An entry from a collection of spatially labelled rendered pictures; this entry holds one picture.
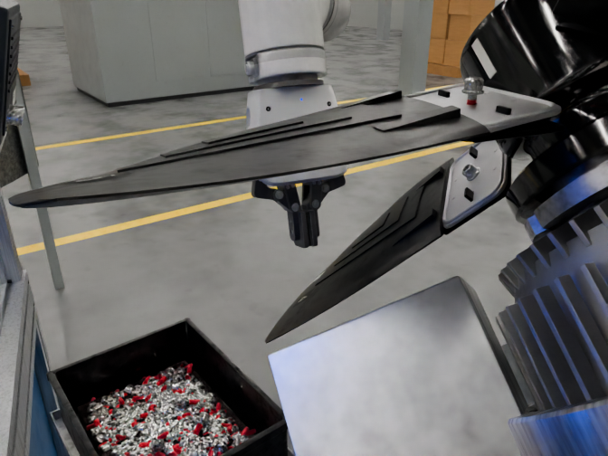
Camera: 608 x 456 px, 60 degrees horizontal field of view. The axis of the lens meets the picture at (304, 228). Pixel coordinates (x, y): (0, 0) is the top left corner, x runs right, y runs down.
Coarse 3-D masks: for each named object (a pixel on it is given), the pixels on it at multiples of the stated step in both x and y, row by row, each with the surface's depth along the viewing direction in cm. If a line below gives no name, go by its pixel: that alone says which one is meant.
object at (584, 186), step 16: (592, 176) 29; (560, 192) 31; (576, 192) 30; (592, 192) 29; (544, 208) 32; (560, 208) 31; (576, 208) 31; (528, 224) 35; (544, 224) 33; (560, 224) 34
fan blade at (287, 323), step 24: (408, 192) 54; (432, 192) 47; (384, 216) 53; (408, 216) 47; (432, 216) 43; (360, 240) 55; (384, 240) 49; (408, 240) 45; (432, 240) 42; (336, 264) 56; (360, 264) 50; (384, 264) 46; (312, 288) 57; (336, 288) 50; (360, 288) 47; (288, 312) 56; (312, 312) 50
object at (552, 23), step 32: (512, 0) 34; (544, 0) 33; (480, 32) 36; (512, 32) 34; (544, 32) 33; (576, 32) 32; (480, 64) 36; (512, 64) 34; (544, 64) 33; (576, 64) 31; (544, 96) 33; (576, 96) 32; (576, 128) 32; (544, 160) 31; (576, 160) 30; (512, 192) 35; (544, 192) 32
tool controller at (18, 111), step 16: (0, 0) 80; (0, 16) 68; (16, 16) 79; (0, 32) 69; (16, 32) 80; (0, 48) 70; (16, 48) 81; (0, 64) 71; (16, 64) 89; (0, 80) 71; (0, 96) 72; (0, 112) 73; (16, 112) 77; (0, 128) 74; (0, 144) 75
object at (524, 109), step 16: (416, 96) 36; (432, 96) 35; (464, 96) 35; (480, 96) 34; (496, 96) 34; (512, 96) 33; (528, 96) 32; (464, 112) 31; (480, 112) 31; (496, 112) 31; (512, 112) 30; (528, 112) 29; (544, 112) 30; (496, 128) 29
